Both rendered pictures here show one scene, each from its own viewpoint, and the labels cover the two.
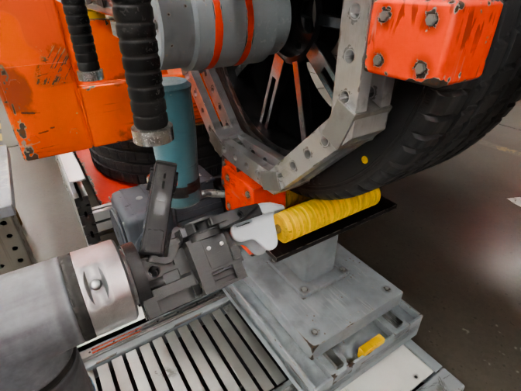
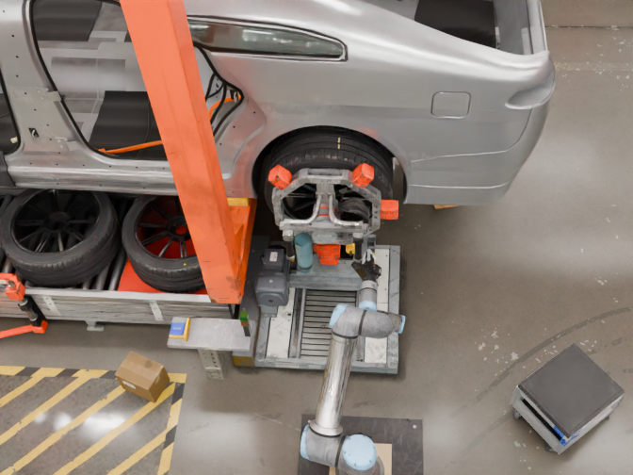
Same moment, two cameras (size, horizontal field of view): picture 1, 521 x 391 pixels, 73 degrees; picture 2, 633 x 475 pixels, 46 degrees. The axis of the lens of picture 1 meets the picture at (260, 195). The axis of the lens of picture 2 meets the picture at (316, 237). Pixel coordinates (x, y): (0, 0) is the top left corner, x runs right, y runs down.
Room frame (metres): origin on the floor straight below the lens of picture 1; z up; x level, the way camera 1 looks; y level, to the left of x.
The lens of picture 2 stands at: (-0.88, 1.85, 3.86)
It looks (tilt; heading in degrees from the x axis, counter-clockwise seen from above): 54 degrees down; 311
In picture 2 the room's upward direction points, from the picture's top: 4 degrees counter-clockwise
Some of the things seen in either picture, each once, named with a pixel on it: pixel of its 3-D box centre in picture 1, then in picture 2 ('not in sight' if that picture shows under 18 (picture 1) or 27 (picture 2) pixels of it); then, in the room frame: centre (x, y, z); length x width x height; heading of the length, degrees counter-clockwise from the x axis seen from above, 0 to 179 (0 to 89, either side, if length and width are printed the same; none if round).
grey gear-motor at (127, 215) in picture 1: (191, 226); (276, 275); (0.88, 0.21, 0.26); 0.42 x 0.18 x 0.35; 123
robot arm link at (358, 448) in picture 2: not in sight; (357, 456); (-0.18, 0.88, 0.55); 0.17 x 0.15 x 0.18; 19
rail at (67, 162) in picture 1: (47, 109); (17, 298); (1.97, 1.21, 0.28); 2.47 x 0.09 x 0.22; 33
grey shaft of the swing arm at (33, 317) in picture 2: not in sight; (26, 306); (1.86, 1.21, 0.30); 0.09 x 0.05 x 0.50; 33
